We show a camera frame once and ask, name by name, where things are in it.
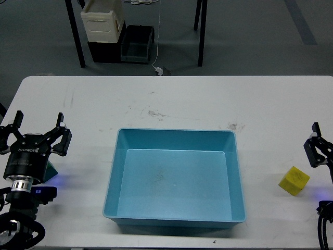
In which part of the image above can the blue plastic box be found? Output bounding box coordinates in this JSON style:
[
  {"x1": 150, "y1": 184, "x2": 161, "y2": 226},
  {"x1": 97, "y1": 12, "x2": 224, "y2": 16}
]
[{"x1": 103, "y1": 128, "x2": 247, "y2": 229}]

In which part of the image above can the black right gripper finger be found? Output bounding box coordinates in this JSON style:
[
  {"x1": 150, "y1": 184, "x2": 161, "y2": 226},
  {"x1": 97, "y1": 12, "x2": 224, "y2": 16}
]
[{"x1": 303, "y1": 122, "x2": 332, "y2": 168}]

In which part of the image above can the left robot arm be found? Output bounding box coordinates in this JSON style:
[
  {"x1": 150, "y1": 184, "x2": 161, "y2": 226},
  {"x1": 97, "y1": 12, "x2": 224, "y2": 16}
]
[{"x1": 1, "y1": 110, "x2": 72, "y2": 249}]

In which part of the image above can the black crate under container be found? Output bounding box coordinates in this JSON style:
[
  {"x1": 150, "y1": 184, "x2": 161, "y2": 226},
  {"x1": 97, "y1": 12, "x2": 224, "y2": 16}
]
[{"x1": 87, "y1": 23, "x2": 126, "y2": 64}]

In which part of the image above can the dark grey storage bin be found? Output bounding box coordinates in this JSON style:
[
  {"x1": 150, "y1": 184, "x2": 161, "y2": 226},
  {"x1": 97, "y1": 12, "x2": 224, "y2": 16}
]
[{"x1": 121, "y1": 25, "x2": 155, "y2": 64}]

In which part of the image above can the white cable with plug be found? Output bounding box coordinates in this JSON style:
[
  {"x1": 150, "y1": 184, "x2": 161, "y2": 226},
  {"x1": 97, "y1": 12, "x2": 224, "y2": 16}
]
[{"x1": 121, "y1": 0, "x2": 164, "y2": 77}]

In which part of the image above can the yellow block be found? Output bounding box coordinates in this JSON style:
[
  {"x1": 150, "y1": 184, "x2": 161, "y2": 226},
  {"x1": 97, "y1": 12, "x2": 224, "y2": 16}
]
[{"x1": 278, "y1": 166, "x2": 310, "y2": 196}]

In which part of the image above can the cream plastic container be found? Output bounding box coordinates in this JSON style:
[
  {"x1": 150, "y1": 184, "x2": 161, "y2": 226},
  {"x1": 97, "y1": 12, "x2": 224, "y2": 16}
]
[{"x1": 81, "y1": 0, "x2": 124, "y2": 43}]

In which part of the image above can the black table leg right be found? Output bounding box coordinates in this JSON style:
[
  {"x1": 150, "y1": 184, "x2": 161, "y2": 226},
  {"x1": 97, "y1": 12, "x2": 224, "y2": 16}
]
[{"x1": 193, "y1": 0, "x2": 208, "y2": 67}]

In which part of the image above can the black table leg left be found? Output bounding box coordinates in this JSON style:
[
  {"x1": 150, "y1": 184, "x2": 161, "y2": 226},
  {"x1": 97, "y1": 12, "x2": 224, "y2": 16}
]
[{"x1": 65, "y1": 0, "x2": 86, "y2": 68}]

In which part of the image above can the green block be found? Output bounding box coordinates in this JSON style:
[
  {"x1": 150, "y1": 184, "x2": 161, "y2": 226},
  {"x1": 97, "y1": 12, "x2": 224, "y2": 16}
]
[{"x1": 44, "y1": 161, "x2": 58, "y2": 183}]

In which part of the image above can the black table leg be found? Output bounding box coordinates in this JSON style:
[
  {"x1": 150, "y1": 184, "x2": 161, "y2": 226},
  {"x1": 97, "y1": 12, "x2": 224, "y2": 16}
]
[
  {"x1": 193, "y1": 0, "x2": 208, "y2": 67},
  {"x1": 65, "y1": 0, "x2": 86, "y2": 68}
]

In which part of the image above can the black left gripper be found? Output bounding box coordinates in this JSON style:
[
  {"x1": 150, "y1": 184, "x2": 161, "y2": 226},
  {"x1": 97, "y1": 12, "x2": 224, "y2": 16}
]
[{"x1": 1, "y1": 110, "x2": 72, "y2": 182}]

